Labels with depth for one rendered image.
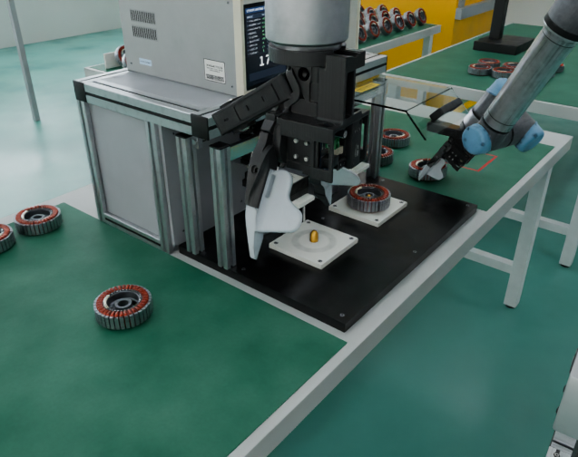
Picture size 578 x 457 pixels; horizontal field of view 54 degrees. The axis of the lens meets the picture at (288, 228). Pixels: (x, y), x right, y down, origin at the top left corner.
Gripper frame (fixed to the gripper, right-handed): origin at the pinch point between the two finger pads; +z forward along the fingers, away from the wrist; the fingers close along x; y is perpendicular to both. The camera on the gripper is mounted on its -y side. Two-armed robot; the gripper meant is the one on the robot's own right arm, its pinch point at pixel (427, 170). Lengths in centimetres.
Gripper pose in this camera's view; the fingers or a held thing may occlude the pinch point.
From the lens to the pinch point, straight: 177.7
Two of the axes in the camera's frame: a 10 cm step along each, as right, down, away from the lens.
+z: -3.9, 6.0, 6.9
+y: 6.8, 7.0, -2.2
